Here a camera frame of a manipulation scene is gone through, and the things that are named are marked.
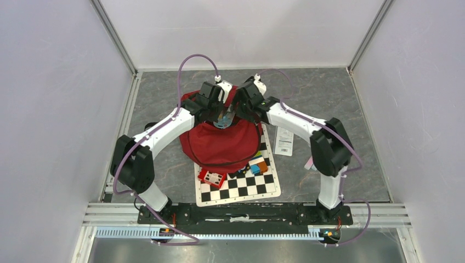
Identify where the red backpack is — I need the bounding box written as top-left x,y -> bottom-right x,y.
178,86 -> 263,174

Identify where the white paper packet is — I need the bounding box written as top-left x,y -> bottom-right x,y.
274,127 -> 294,157

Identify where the correction tape blister pack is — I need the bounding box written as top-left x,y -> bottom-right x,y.
213,111 -> 235,129

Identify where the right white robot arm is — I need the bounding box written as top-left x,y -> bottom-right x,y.
232,81 -> 354,224

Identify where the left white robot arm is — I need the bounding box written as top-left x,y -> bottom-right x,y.
110,81 -> 233,223

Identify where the orange toy block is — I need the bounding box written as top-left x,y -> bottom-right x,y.
256,161 -> 268,174

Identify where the blue toy block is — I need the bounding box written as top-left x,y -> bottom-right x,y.
250,164 -> 261,175

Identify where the black toy block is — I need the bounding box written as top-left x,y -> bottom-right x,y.
228,164 -> 250,179

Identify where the red toy block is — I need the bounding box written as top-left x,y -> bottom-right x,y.
197,169 -> 228,188

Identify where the black white chessboard mat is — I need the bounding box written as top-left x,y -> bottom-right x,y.
194,124 -> 281,207

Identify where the pink highlighter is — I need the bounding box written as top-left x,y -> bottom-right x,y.
304,157 -> 314,170

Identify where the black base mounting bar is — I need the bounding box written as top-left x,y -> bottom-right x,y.
137,202 -> 354,236

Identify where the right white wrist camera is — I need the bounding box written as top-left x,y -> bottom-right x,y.
253,73 -> 267,95

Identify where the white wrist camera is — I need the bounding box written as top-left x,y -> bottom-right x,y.
214,75 -> 233,104
253,73 -> 267,95

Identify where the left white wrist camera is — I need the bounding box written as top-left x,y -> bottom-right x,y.
214,75 -> 233,104

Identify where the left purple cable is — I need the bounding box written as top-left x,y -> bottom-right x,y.
112,54 -> 222,247

